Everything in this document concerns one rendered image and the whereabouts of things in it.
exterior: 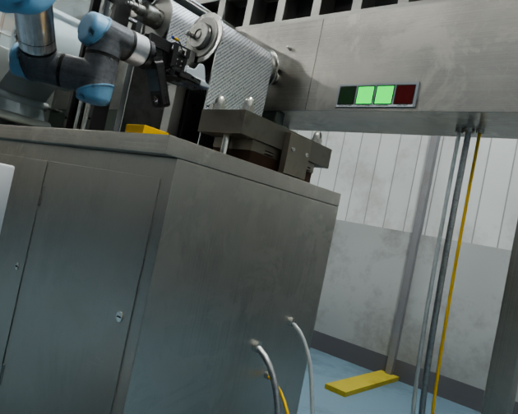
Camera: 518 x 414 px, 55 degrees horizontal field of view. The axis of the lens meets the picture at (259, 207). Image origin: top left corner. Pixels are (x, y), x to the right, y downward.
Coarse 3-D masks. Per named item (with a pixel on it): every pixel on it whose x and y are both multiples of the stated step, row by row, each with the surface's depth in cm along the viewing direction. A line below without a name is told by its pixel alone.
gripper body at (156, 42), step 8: (152, 40) 119; (160, 40) 120; (152, 48) 117; (160, 48) 121; (168, 48) 122; (176, 48) 122; (152, 56) 117; (160, 56) 121; (168, 56) 123; (176, 56) 122; (184, 56) 124; (144, 64) 118; (168, 64) 122; (176, 64) 124; (184, 64) 126; (168, 72) 122; (168, 80) 129; (176, 80) 127
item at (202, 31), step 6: (198, 24) 139; (204, 24) 137; (192, 30) 140; (198, 30) 139; (204, 30) 137; (210, 30) 137; (198, 36) 138; (204, 36) 136; (210, 36) 137; (192, 42) 139; (198, 42) 138; (204, 42) 137; (198, 48) 139
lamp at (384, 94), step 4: (380, 88) 138; (384, 88) 137; (388, 88) 136; (392, 88) 135; (380, 92) 138; (384, 92) 137; (388, 92) 136; (392, 92) 135; (376, 96) 138; (380, 96) 137; (384, 96) 137; (388, 96) 136; (376, 100) 138; (380, 100) 137; (384, 100) 136; (388, 100) 136
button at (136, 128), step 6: (126, 126) 110; (132, 126) 109; (138, 126) 107; (144, 126) 106; (150, 126) 108; (138, 132) 107; (144, 132) 106; (150, 132) 107; (156, 132) 109; (162, 132) 110
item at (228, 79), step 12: (216, 60) 136; (228, 60) 140; (216, 72) 137; (228, 72) 140; (240, 72) 144; (252, 72) 148; (216, 84) 138; (228, 84) 141; (240, 84) 144; (252, 84) 148; (264, 84) 152; (216, 96) 138; (228, 96) 141; (240, 96) 145; (252, 96) 149; (264, 96) 153; (204, 108) 135; (228, 108) 142; (240, 108) 146
